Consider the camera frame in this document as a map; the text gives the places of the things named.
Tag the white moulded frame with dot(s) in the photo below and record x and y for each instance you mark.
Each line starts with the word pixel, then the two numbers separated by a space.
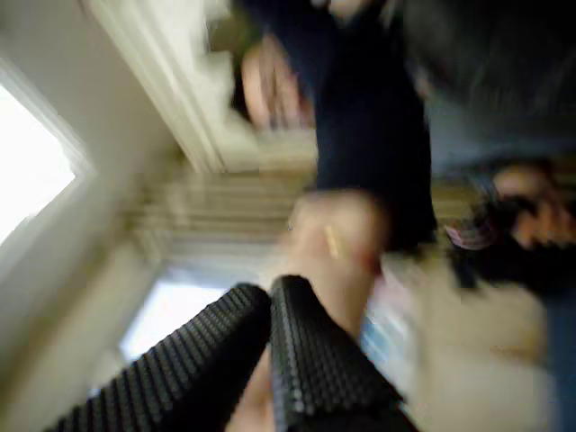
pixel 180 81

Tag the dotted gripper finger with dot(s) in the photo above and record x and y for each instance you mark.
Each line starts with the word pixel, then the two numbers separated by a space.
pixel 180 360
pixel 315 360

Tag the bright window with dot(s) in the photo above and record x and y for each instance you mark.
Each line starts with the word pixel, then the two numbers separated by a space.
pixel 175 310

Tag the person's left hand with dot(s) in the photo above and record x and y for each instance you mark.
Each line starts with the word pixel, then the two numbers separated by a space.
pixel 337 270

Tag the person's right hand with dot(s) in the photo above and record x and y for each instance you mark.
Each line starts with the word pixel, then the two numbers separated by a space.
pixel 540 211

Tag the beige pleated curtain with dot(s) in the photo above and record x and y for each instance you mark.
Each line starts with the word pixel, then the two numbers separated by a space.
pixel 216 211

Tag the person's left forearm dark sleeve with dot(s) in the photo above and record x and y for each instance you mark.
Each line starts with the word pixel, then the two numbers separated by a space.
pixel 369 135

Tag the person's grey shirt torso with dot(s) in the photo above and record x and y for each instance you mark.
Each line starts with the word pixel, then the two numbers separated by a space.
pixel 495 67

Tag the small yellow stick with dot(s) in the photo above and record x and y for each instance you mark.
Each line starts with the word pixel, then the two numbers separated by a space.
pixel 332 240

